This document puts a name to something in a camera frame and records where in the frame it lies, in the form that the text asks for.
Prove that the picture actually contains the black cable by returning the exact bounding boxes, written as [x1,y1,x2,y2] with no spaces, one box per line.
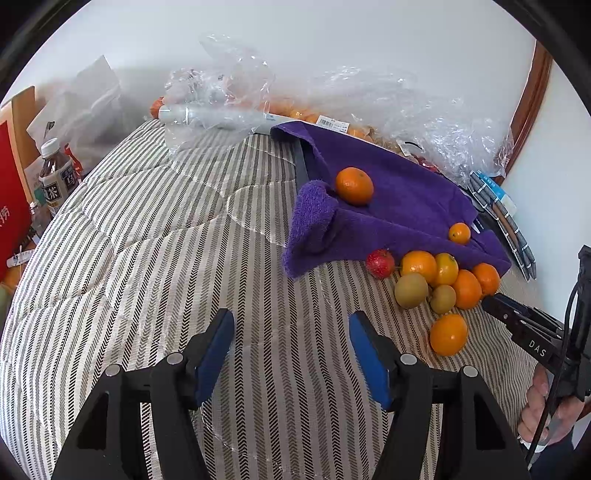
[526,274,585,467]

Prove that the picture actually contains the brown wooden door frame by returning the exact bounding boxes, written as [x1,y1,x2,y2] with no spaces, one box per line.
[505,41,553,177]

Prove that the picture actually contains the dark tea bottle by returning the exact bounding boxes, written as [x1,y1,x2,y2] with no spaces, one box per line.
[38,137,75,219]

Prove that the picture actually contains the checked grey cloth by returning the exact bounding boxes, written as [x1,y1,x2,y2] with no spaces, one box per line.
[468,170,539,280]

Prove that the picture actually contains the red fruit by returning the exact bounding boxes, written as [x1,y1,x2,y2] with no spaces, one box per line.
[366,249,396,280]

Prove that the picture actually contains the red paper bag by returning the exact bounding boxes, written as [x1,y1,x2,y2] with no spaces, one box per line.
[0,104,34,280]

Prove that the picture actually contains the small green pear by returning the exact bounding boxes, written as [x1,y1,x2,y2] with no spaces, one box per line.
[430,285,458,315]

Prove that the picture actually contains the bagged oranges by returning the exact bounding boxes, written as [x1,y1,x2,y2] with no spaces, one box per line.
[265,99,370,139]

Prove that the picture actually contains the person's right hand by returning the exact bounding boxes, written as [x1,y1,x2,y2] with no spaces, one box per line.
[517,364,583,448]

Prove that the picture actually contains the small clear bottle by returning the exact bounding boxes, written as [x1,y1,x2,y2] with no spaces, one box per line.
[28,200,48,237]

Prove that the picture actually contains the large crumpled clear plastic bag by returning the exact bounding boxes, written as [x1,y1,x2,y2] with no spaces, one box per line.
[314,67,514,185]

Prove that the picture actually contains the striped quilt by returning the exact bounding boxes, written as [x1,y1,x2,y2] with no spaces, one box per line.
[0,117,550,480]

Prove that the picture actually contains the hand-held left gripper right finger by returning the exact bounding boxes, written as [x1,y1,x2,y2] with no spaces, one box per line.
[349,311,532,480]

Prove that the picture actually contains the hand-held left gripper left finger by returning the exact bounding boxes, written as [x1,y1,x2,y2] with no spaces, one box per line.
[51,308,236,480]

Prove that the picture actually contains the purple towel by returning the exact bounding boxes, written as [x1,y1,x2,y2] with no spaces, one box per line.
[270,121,512,279]

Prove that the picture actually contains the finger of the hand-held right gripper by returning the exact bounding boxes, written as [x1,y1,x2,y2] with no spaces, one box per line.
[481,294,566,370]

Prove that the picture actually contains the white plastic bag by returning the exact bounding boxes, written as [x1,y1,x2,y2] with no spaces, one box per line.
[27,55,123,162]

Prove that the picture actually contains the large orange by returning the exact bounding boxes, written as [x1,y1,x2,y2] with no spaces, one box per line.
[335,167,375,206]

